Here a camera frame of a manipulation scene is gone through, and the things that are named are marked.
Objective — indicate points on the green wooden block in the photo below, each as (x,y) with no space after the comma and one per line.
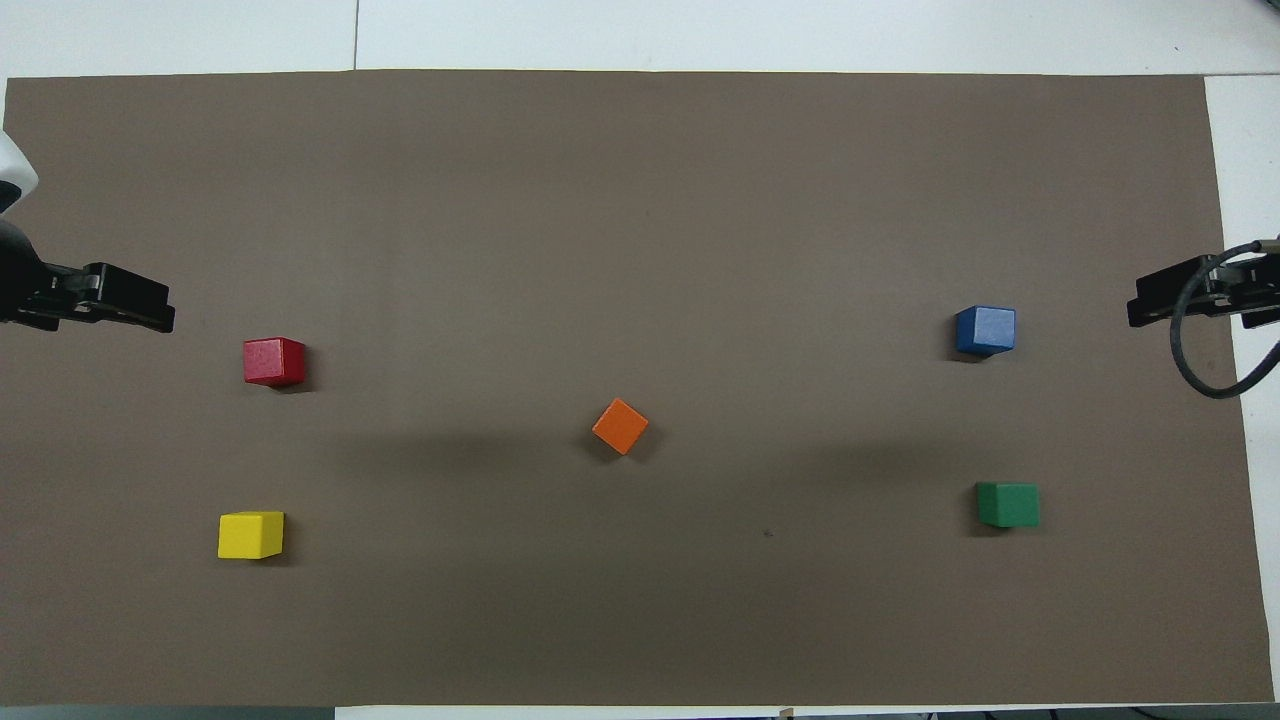
(1008,504)

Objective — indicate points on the blue wooden block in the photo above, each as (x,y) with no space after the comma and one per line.
(986,328)

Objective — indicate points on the brown table mat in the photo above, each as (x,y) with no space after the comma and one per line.
(640,200)

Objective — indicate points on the orange wooden block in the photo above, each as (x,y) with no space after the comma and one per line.
(620,426)

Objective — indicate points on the yellow wooden block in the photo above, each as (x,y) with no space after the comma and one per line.
(250,535)

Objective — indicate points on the red wooden block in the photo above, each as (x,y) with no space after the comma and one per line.
(272,360)

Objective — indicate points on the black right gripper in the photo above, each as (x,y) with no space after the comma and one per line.
(1255,295)

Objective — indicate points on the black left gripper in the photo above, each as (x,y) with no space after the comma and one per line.
(40,295)

